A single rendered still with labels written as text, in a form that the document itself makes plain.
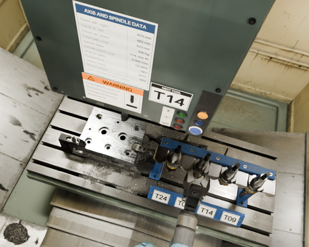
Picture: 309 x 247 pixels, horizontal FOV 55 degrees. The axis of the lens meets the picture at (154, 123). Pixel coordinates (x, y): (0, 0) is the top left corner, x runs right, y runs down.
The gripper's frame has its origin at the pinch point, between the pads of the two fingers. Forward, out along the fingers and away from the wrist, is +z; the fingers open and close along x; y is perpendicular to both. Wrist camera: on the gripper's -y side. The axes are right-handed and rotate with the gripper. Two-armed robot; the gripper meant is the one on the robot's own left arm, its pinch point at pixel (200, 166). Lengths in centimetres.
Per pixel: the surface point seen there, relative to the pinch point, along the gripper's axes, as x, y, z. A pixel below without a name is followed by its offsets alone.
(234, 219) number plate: 23.8, 25.4, -10.3
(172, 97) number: -17, -53, -7
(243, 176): 16.9, -2.0, 0.4
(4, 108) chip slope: -113, 46, 18
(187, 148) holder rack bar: -7.0, -3.1, 4.4
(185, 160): -6.7, -2.2, -0.6
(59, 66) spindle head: -46, -52, -7
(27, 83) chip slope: -110, 48, 40
